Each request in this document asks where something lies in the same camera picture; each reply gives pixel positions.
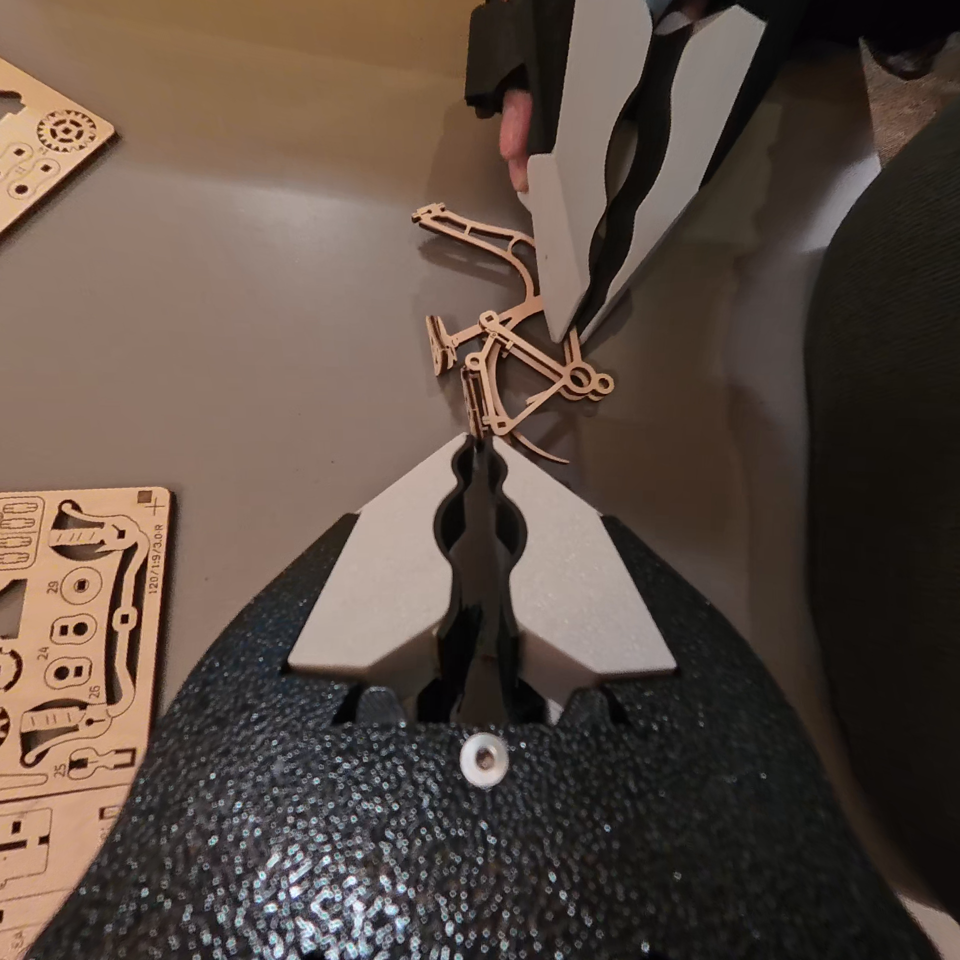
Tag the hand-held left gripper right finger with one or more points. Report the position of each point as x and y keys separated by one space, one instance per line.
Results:
x=592 y=600

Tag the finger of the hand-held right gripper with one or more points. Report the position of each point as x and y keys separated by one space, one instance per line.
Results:
x=712 y=90
x=577 y=112

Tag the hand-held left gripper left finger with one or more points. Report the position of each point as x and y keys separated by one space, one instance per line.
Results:
x=360 y=600

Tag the small wooden model part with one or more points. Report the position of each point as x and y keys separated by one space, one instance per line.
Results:
x=474 y=405

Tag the wooden bicycle frame model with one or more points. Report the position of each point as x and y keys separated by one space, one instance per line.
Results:
x=489 y=324

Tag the person's right hand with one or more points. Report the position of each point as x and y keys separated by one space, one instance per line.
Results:
x=516 y=135

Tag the wooden part sheet rounded pieces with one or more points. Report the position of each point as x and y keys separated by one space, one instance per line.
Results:
x=154 y=600

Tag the person's dark green clothing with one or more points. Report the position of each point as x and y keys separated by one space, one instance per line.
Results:
x=892 y=525

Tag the wooden part sheet large cutout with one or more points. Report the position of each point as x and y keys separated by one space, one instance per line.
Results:
x=45 y=885

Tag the wooden part sheet with gear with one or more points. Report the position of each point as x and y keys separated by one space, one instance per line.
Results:
x=45 y=82

